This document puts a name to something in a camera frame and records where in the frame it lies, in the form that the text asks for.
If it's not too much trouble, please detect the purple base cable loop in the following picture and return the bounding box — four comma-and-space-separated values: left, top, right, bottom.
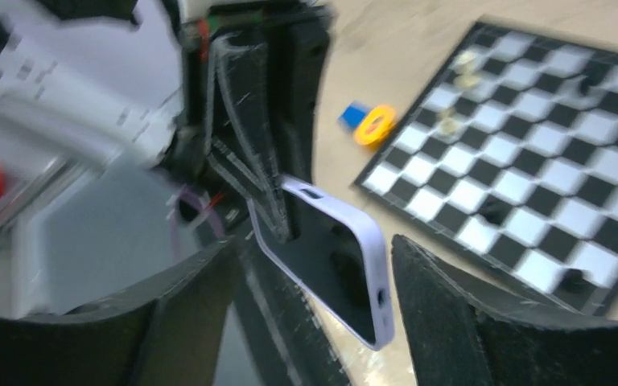
167, 183, 228, 252

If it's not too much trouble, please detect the cream chess pawn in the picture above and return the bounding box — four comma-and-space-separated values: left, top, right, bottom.
437, 106, 459, 136
454, 50, 481, 90

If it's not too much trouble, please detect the black white chessboard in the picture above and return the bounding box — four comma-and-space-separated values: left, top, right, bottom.
355, 20, 618, 315

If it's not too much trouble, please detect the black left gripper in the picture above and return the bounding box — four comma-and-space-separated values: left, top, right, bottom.
180, 1, 333, 243

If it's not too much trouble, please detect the black chess pawn lower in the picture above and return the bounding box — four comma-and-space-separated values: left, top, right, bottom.
477, 195, 513, 227

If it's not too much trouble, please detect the cream chess pawn middle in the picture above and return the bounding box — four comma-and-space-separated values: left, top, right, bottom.
437, 106, 459, 136

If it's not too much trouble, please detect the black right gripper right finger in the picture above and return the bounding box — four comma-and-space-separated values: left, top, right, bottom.
392, 235, 618, 386

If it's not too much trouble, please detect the black chess pawn right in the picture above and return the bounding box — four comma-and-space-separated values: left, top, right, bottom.
554, 268, 595, 296

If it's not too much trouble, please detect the phone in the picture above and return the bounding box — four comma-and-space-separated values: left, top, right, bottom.
247, 176, 395, 351

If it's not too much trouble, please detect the black chess pawn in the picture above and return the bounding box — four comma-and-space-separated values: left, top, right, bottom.
477, 195, 513, 227
554, 268, 595, 296

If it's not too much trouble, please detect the blue orange toy piece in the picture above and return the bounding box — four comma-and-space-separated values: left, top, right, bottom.
338, 101, 397, 150

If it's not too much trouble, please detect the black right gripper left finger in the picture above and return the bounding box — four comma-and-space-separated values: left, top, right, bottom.
0, 239, 237, 385

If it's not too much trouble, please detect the cream chess pawn left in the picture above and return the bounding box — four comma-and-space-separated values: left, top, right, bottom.
454, 50, 481, 90

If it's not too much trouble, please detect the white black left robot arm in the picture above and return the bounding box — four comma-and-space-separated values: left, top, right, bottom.
0, 1, 331, 243

